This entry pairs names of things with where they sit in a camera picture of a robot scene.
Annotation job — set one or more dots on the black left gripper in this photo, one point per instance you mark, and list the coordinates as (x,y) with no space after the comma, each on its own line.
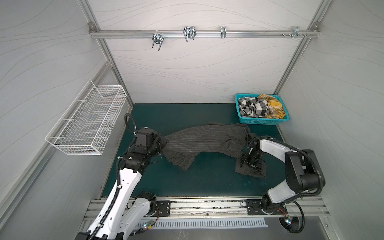
(162,142)

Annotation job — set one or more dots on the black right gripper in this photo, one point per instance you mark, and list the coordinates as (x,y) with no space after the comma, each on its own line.
(250,160)

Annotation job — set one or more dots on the dark grey pinstriped shirt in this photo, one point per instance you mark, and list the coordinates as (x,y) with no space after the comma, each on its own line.
(232,140)

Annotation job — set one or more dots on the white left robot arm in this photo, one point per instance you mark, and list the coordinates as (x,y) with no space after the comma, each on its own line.
(115,221)

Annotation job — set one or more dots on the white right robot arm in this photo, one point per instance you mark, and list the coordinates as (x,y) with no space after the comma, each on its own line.
(303,174)

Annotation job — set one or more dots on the teal plastic laundry basket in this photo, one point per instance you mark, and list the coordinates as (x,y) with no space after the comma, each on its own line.
(260,121)

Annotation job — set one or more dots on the black white checkered shirt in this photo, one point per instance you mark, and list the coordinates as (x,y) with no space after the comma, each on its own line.
(253,107)

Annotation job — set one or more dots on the yellow plaid shirt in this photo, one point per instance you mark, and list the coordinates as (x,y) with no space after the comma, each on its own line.
(275,107)

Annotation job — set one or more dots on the white vent grille strip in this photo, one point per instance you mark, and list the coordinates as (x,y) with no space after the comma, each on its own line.
(217,223)

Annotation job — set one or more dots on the metal clamp hook left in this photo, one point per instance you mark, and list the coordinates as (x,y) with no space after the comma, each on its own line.
(158,40)

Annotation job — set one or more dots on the metal clamp hook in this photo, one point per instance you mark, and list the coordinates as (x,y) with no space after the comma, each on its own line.
(158,40)
(189,33)

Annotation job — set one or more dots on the metal clamp hook middle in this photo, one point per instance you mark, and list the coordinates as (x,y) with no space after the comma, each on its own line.
(189,33)

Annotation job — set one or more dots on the white wire wall basket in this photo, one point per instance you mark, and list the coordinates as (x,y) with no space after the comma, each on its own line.
(85,127)

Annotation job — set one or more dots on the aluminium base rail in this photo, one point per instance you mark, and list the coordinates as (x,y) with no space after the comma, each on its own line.
(220,207)

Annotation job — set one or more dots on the aluminium horizontal rail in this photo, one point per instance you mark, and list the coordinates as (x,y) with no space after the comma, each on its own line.
(201,34)

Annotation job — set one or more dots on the small metal ring clamp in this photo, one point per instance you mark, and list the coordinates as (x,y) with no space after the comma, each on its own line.
(223,32)

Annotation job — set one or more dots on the metal bracket right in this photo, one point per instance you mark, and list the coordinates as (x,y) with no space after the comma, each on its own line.
(295,34)

